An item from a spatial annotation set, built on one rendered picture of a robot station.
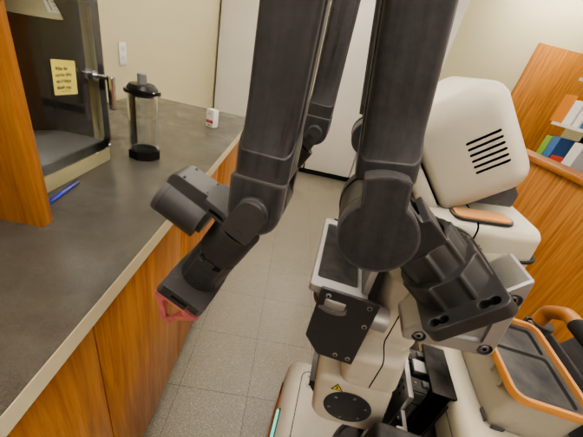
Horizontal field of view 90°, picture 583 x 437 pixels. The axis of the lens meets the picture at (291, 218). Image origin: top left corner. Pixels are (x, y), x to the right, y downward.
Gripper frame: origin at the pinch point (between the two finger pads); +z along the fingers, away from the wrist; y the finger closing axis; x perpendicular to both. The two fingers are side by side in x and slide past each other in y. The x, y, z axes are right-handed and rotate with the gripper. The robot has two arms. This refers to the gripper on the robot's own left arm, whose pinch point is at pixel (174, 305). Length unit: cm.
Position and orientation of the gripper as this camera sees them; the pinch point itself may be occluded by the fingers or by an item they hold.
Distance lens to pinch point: 50.6
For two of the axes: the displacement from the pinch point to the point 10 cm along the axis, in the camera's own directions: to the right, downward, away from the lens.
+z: -6.0, 6.4, 4.7
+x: 7.7, 6.3, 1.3
